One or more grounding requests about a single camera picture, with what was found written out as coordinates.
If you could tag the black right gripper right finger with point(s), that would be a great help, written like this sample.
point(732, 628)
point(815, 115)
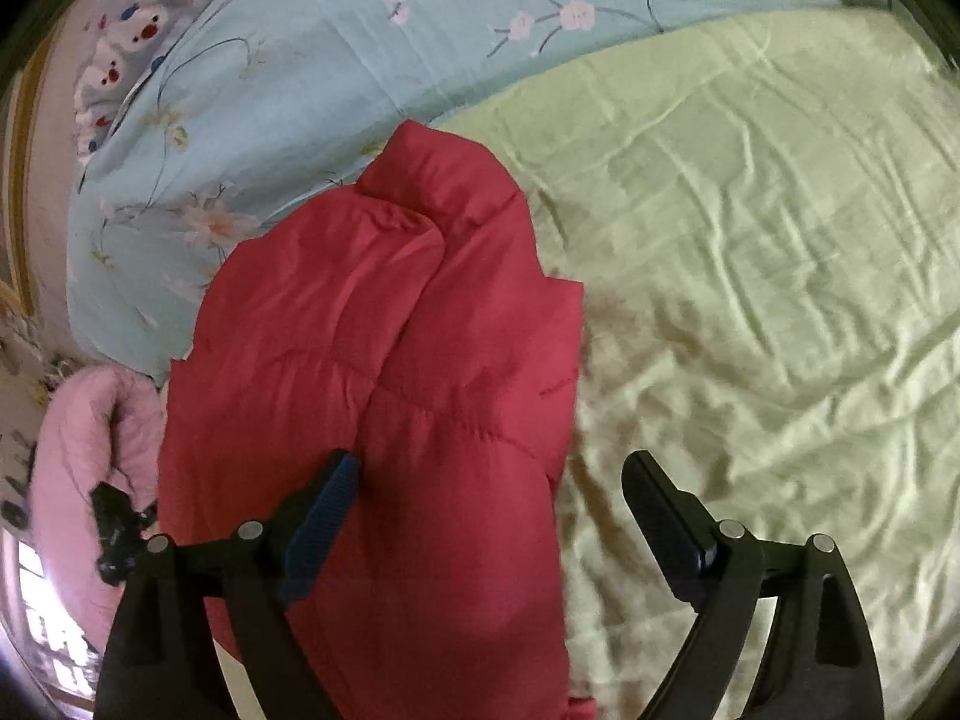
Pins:
point(722, 570)

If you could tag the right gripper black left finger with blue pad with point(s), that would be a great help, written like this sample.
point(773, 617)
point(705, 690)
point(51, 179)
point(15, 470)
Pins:
point(258, 572)

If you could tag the red puffer jacket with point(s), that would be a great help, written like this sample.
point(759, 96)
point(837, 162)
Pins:
point(406, 319)

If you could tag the pink quilted garment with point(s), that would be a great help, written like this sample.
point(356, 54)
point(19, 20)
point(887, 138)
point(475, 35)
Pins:
point(104, 424)

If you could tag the light green bed sheet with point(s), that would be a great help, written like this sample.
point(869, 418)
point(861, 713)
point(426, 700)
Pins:
point(763, 213)

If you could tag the light blue floral duvet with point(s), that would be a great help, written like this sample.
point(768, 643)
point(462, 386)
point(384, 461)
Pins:
point(261, 103)

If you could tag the grey bear pattern pillow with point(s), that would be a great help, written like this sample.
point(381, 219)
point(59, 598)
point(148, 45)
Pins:
point(126, 40)

